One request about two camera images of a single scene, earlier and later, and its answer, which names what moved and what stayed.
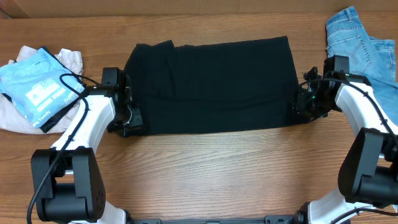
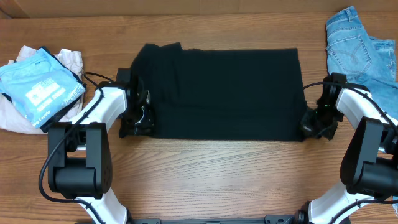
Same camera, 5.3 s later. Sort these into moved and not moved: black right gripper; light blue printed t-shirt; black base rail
Moved: black right gripper
Not moved: black base rail; light blue printed t-shirt
